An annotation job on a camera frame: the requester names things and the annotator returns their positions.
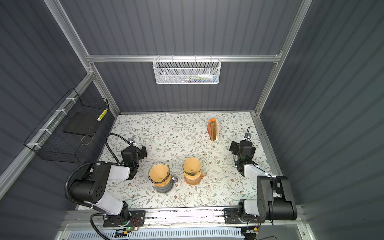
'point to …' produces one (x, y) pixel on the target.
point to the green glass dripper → (192, 171)
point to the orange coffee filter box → (213, 129)
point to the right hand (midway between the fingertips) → (244, 144)
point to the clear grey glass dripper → (152, 181)
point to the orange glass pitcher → (193, 181)
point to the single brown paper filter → (158, 172)
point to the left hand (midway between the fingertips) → (134, 147)
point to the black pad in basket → (85, 123)
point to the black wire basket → (68, 133)
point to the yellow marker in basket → (102, 115)
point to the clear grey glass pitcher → (167, 188)
